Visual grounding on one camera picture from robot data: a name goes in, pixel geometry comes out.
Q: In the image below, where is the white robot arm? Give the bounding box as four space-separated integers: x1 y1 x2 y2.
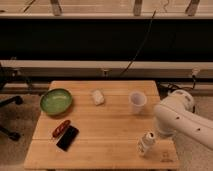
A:
153 90 213 150

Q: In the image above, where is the white crumpled packet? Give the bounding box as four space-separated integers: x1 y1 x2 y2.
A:
92 90 105 106

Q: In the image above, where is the translucent plastic cup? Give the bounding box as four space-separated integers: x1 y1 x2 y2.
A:
129 91 147 114

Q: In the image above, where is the green bowl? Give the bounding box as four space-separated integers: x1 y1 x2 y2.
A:
40 88 73 116

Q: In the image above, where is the red brown snack bar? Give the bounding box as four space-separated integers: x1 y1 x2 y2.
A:
52 120 71 138

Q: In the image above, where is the black rectangular phone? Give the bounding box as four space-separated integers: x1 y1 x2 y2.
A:
56 126 79 151

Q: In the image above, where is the black office chair base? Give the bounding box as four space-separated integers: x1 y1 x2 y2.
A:
0 63 24 142

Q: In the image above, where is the black hanging cable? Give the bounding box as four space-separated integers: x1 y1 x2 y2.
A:
119 9 157 77

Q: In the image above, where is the black floor cable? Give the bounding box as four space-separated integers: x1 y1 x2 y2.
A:
159 73 198 98

